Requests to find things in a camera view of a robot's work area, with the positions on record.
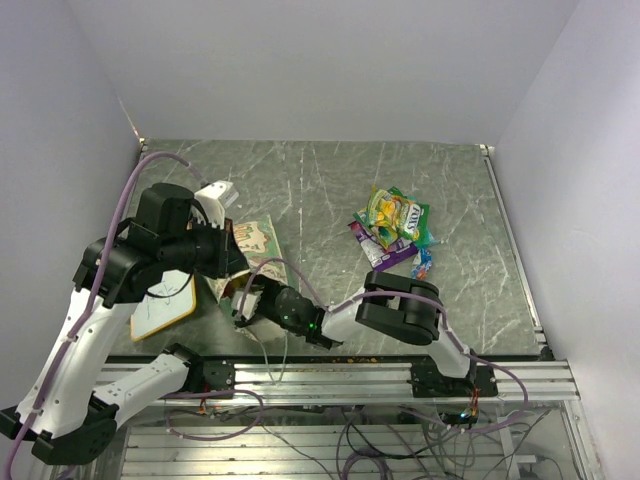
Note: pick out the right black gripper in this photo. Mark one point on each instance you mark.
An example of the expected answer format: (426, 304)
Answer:
(270, 286)

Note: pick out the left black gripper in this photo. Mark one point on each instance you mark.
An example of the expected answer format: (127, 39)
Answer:
(228, 253)

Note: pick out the purple snack packet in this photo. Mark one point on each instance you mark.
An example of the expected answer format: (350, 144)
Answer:
(381, 258)

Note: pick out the blue red snack packet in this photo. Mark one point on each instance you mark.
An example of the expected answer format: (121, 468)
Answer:
(422, 264)

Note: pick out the green yellow Fox's candy packet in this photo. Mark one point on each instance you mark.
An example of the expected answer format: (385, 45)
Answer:
(391, 208)

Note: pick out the teal snack packet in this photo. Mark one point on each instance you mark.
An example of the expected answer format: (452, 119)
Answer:
(430, 240)

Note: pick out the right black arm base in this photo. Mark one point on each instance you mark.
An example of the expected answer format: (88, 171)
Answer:
(427, 382)

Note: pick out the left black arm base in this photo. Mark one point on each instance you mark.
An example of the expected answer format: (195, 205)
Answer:
(207, 376)

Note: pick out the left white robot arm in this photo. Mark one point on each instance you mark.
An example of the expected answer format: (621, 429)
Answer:
(66, 417)

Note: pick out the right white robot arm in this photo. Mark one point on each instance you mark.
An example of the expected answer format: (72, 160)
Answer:
(407, 310)

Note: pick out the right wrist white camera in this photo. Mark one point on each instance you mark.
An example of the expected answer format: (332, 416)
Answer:
(244, 306)

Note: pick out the wrist white camera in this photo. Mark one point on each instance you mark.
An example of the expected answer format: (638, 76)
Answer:
(215, 198)
(244, 306)

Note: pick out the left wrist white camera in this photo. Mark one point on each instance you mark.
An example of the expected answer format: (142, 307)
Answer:
(215, 198)

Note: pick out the small whiteboard orange frame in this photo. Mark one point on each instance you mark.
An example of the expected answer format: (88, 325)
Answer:
(171, 300)

